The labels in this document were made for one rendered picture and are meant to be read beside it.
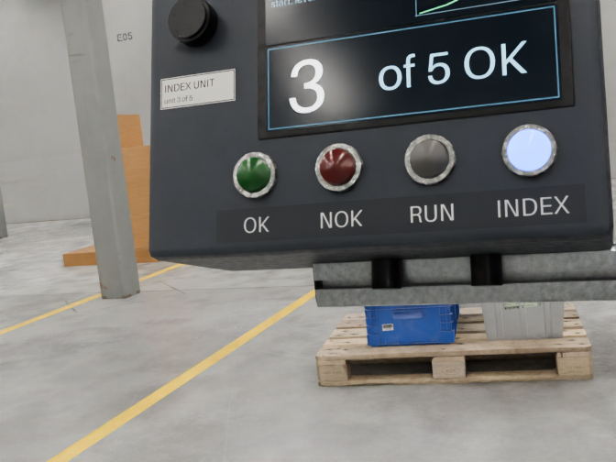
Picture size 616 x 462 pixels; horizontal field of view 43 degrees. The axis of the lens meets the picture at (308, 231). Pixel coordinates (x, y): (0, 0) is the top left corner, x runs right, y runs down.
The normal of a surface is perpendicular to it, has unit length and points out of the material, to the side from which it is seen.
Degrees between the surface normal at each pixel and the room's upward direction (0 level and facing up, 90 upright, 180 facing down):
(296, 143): 75
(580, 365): 90
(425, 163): 80
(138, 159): 90
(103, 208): 90
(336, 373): 90
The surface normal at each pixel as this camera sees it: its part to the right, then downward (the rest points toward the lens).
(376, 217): -0.36, -0.11
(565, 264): -0.34, 0.15
